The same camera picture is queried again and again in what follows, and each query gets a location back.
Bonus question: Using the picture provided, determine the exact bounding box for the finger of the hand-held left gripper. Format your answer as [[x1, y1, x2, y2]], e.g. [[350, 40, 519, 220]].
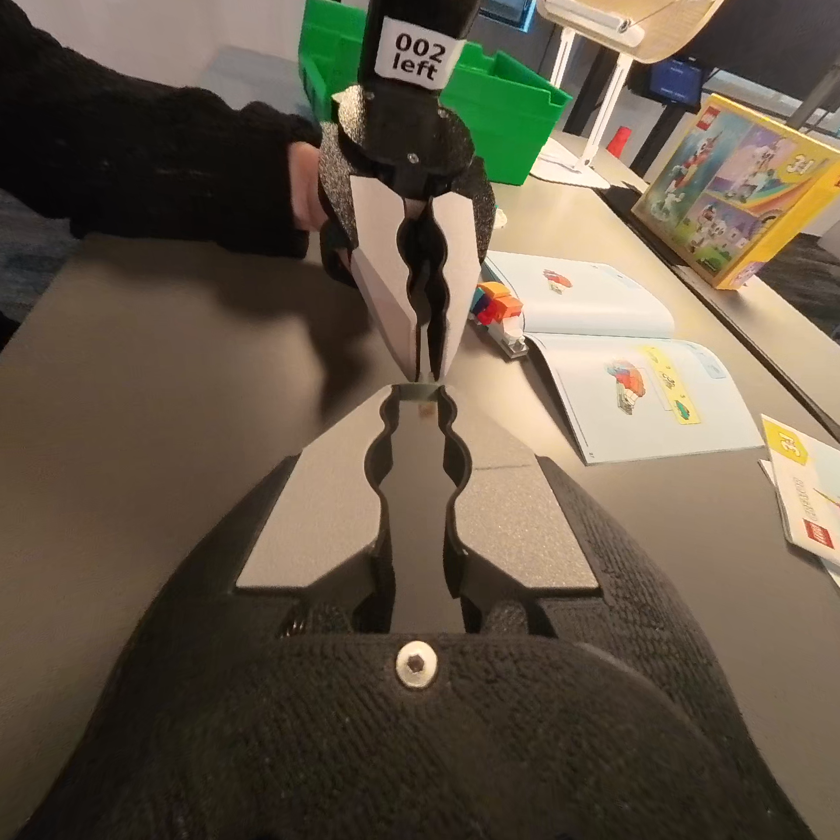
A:
[[350, 172, 422, 383], [425, 190, 480, 383]]

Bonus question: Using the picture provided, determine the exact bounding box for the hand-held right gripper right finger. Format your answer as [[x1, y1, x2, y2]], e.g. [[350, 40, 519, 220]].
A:
[[435, 385, 601, 632]]

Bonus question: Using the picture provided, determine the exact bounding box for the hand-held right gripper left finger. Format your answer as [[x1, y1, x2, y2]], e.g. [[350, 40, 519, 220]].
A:
[[235, 384, 403, 632]]

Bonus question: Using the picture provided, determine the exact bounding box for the person's left forearm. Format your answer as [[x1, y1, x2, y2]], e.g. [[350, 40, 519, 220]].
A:
[[0, 0, 324, 261]]

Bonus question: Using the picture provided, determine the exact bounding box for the orange red lego model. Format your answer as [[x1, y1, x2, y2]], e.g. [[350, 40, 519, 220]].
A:
[[471, 281, 530, 360]]

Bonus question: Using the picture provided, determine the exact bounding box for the open lego instruction booklet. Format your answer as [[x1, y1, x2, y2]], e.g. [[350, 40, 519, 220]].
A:
[[482, 249, 767, 467]]

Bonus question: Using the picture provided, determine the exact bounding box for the colourful lego set box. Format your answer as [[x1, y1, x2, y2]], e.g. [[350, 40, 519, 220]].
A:
[[631, 92, 840, 291]]

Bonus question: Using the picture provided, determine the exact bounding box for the person's left hand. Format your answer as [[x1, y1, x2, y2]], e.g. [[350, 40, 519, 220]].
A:
[[289, 143, 327, 232]]

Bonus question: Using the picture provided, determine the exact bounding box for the green plastic bin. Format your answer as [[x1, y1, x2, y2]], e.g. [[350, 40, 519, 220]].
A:
[[298, 0, 574, 188]]

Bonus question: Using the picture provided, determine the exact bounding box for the small blue lit screen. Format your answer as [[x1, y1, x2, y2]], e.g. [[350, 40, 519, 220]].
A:
[[648, 58, 704, 107]]

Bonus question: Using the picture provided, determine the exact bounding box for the bird cover instruction booklet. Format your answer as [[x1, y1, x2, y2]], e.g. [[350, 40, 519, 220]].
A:
[[760, 413, 840, 567]]

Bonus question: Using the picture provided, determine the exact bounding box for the small white instruction booklet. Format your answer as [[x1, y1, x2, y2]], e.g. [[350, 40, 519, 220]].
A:
[[758, 458, 840, 589]]

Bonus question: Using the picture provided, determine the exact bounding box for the white desk frame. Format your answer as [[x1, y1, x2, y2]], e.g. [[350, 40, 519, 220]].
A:
[[548, 26, 636, 173]]

